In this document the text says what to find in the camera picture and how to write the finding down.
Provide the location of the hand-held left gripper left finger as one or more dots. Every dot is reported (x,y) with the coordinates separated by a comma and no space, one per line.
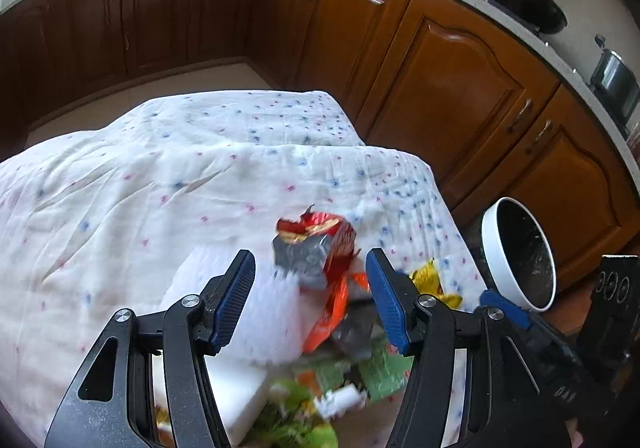
(232,300)

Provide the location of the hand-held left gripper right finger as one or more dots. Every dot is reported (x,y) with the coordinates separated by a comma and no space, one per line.
(387,308)

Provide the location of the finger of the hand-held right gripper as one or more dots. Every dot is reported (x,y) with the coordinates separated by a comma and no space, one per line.
(507,308)

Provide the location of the silver grey wrapper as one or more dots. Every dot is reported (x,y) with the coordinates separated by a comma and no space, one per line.
(357,333)

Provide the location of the yellow snack wrapper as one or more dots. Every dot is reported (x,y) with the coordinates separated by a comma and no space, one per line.
(432,283)

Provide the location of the white rimmed trash bin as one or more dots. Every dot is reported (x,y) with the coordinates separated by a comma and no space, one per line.
(525,253)

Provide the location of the orange snack wrapper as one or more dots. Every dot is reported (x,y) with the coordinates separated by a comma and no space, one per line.
(330,315)

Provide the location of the green printed wrapper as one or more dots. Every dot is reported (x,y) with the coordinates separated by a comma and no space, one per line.
(385,373)

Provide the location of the small white paper scrap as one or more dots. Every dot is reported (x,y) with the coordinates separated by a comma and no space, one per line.
(340,400)

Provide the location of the red snack wrapper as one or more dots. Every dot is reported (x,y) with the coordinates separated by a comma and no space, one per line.
(320,228)

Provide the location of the light green wrapper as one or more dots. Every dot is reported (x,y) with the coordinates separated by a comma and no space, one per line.
(295,423)

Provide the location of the white foam box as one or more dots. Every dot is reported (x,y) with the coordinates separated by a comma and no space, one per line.
(235,390)

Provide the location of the white floral cloth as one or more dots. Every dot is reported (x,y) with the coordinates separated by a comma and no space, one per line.
(125,203)

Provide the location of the metal pot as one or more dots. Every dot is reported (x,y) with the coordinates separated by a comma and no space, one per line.
(615,78)

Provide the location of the wooden kitchen cabinets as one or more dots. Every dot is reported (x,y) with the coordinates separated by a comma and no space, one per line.
(450,78)

